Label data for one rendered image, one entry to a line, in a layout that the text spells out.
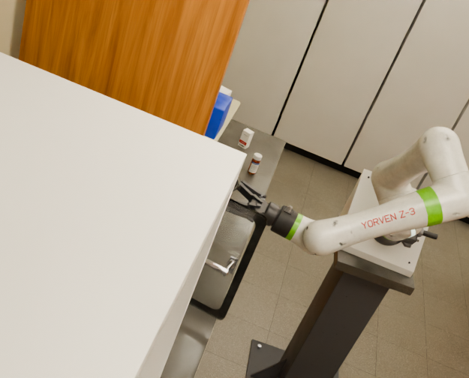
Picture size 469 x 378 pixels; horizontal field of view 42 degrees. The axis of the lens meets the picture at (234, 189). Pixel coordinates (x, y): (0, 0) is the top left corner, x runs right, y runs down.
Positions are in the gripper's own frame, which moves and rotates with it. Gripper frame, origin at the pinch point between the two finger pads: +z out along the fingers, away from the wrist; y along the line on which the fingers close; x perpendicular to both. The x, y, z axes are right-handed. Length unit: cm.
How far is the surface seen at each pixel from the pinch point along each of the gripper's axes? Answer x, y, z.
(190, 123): -36, 35, 11
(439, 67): 14, -287, -85
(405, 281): 23, -37, -79
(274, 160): 30, -84, -12
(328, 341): 70, -37, -69
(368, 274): 25, -32, -64
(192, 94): -44, 35, 13
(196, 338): 26.1, 37.1, -16.2
